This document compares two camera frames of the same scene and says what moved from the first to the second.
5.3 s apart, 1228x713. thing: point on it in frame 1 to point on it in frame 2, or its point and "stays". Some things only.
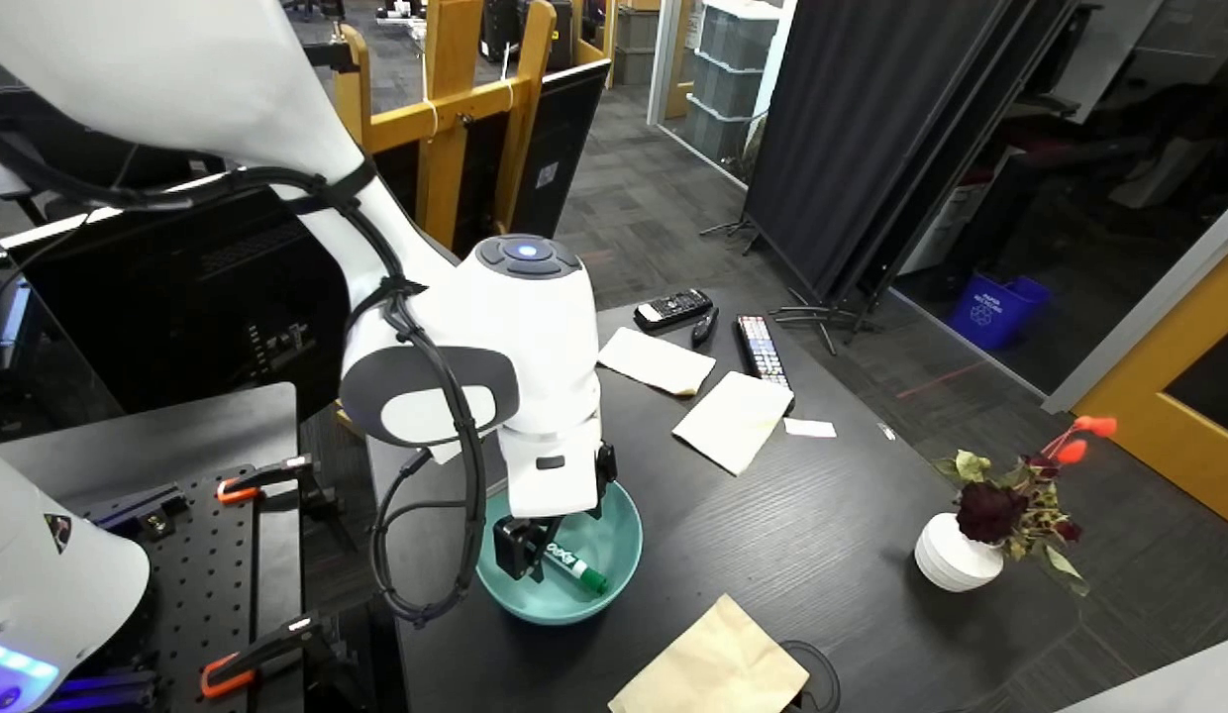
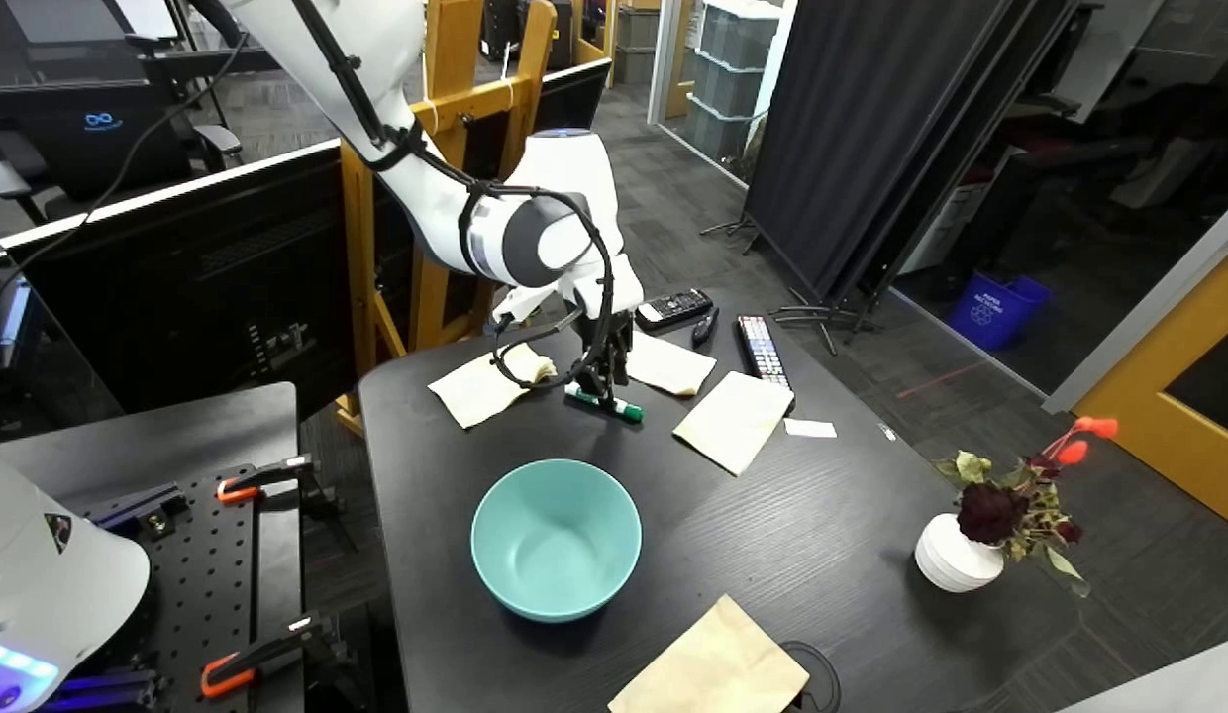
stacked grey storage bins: [729, 78] stays
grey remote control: [759, 347] stays
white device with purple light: [51, 588] stays
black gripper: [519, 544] to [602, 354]
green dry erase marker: [580, 568] to [635, 415]
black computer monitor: [191, 297] stays
